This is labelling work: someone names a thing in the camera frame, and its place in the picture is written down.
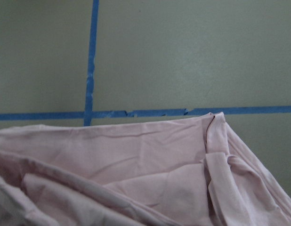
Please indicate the pink Snoopy t-shirt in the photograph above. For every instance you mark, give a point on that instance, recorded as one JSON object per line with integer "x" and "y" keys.
{"x": 187, "y": 172}

